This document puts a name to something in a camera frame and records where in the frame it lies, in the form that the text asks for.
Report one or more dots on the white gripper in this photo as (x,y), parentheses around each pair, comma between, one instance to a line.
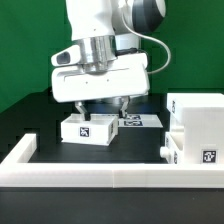
(126,76)

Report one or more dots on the white drawer box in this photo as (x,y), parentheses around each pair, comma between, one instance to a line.
(99,130)
(172,151)

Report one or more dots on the white front drawer box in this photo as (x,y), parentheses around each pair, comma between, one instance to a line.
(172,151)

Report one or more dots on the white drawer cabinet frame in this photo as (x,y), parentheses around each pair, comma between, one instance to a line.
(199,117)

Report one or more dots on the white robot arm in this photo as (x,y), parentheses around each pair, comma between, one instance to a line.
(104,60)

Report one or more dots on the white marker sheet on table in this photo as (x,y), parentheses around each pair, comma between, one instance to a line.
(140,121)

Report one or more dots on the white U-shaped table fence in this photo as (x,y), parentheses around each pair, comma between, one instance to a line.
(16,170)

